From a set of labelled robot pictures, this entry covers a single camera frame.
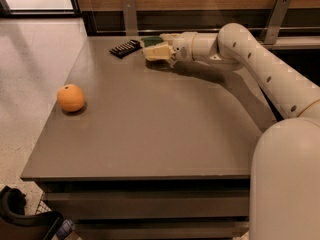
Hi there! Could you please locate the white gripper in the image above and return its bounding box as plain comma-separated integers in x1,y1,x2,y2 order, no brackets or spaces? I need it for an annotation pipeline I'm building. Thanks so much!
143,32,196,66

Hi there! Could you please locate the green and yellow sponge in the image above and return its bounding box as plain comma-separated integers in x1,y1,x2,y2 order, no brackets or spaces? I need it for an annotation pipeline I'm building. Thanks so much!
140,36,163,48

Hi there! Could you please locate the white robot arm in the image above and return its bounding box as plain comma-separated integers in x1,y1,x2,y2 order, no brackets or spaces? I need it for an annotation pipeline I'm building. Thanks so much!
141,23,320,240

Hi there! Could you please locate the orange fruit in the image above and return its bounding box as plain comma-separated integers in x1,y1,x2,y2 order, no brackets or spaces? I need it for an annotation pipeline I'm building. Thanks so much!
57,84,85,112

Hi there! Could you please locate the upper grey drawer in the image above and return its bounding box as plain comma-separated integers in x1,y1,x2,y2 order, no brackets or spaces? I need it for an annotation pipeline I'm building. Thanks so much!
45,190,249,220

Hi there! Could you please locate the grey drawer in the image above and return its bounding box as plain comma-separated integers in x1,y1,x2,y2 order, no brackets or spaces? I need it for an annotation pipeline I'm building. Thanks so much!
45,190,249,220
76,221,249,240

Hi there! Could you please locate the lower grey drawer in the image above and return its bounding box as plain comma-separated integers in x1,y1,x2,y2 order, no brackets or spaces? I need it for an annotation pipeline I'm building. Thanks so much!
76,221,249,240

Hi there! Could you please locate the blue bottle cap object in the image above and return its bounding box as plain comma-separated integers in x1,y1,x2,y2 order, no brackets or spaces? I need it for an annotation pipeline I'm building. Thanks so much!
56,220,74,240

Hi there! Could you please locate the black chair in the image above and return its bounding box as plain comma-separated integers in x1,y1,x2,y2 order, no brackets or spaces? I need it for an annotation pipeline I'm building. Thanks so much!
0,186,63,240

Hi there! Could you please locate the left metal wall bracket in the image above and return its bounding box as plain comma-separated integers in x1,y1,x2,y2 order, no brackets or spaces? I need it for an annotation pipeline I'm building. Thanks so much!
121,0,138,36

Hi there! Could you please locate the metal wall bracket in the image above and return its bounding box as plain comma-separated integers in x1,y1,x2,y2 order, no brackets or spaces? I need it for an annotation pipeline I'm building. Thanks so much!
259,0,291,45
121,0,138,36

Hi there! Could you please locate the right metal wall bracket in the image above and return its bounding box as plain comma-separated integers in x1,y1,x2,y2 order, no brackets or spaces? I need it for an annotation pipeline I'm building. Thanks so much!
259,0,291,45

